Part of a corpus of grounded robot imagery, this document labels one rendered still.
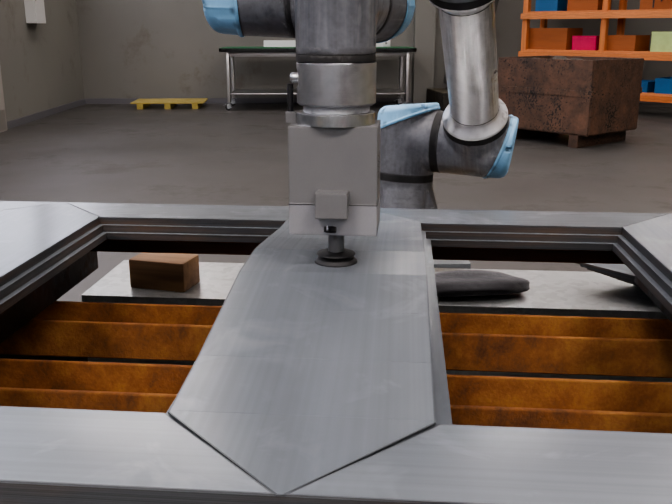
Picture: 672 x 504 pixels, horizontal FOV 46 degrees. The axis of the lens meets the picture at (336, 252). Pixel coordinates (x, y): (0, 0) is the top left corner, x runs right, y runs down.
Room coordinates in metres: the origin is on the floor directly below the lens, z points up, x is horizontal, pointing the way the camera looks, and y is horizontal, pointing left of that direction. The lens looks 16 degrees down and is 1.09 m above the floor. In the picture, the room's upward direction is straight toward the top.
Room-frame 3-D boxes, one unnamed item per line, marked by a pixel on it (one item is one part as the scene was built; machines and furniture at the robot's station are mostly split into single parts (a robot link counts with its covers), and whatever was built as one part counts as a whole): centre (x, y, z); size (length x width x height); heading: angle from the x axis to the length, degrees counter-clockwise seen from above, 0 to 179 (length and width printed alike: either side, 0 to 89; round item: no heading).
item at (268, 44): (11.53, 0.26, 0.49); 2.73 x 1.08 x 0.99; 92
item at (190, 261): (1.26, 0.29, 0.71); 0.10 x 0.06 x 0.05; 74
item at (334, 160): (0.74, 0.00, 0.96); 0.10 x 0.09 x 0.16; 174
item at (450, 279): (1.23, -0.22, 0.70); 0.20 x 0.10 x 0.03; 95
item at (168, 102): (11.64, 2.42, 0.05); 1.06 x 0.73 x 0.10; 92
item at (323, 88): (0.76, 0.00, 1.04); 0.08 x 0.08 x 0.05
